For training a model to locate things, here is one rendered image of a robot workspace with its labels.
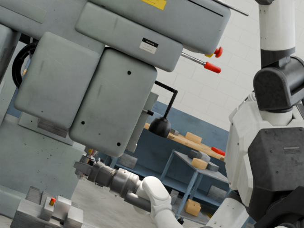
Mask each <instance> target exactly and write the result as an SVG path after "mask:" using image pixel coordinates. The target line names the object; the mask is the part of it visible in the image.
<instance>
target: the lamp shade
mask: <svg viewBox="0 0 304 228"><path fill-rule="evenodd" d="M170 129H171V124H170V122H169V120H167V118H164V117H156V118H155V119H154V120H153V121H152V122H151V124H150V126H149V128H148V131H150V132H152V133H154V134H156V135H158V136H160V137H163V138H167V137H168V135H169V132H170Z"/></svg>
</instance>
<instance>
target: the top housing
mask: <svg viewBox="0 0 304 228"><path fill-rule="evenodd" d="M88 1H90V2H93V3H95V4H97V5H99V6H101V7H104V8H106V9H108V10H110V11H113V12H115V13H117V14H119V15H121V16H123V17H125V18H127V19H129V20H131V21H134V22H136V23H138V24H140V25H143V26H145V27H147V28H149V29H151V30H154V31H156V32H158V33H160V34H163V35H165V36H167V37H169V38H171V39H174V40H176V41H178V42H180V43H182V45H183V48H184V49H187V50H189V51H191V52H195V53H201V54H206V55H211V54H213V53H214V52H215V50H216V48H217V46H218V43H219V41H220V39H221V37H222V34H223V32H224V30H225V28H226V26H227V23H228V21H229V19H230V17H231V10H230V9H229V8H228V7H226V6H224V5H222V4H220V3H217V2H215V1H213V0H88Z"/></svg>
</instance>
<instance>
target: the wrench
mask: <svg viewBox="0 0 304 228"><path fill-rule="evenodd" d="M213 1H215V2H217V3H220V4H222V5H224V6H226V7H228V8H230V9H232V10H234V11H236V12H238V13H241V14H243V15H245V16H249V14H247V13H245V12H243V11H241V10H239V9H237V8H235V7H233V6H230V5H228V4H226V3H224V2H222V1H220V0H213Z"/></svg>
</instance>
